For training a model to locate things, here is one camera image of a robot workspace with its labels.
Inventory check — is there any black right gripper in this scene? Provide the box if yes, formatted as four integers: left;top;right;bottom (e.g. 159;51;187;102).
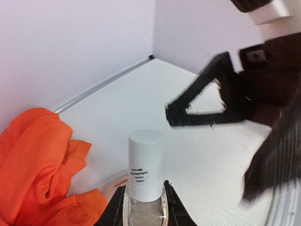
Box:
165;33;301;127

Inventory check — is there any clear nail polish bottle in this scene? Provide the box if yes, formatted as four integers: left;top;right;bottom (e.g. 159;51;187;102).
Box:
123;129;168;226

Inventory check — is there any orange sweatshirt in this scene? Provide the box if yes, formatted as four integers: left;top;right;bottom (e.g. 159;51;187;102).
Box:
0;108;107;226

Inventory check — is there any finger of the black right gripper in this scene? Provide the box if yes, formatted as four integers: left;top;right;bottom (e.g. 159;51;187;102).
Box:
242;94;301;203

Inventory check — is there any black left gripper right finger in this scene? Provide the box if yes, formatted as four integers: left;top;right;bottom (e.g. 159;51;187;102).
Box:
164;180;197;226

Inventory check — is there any mannequin hand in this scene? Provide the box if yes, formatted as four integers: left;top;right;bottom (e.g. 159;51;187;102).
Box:
101;175;128;202

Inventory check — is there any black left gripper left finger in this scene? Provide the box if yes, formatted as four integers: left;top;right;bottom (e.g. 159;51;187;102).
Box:
97;186;126;226

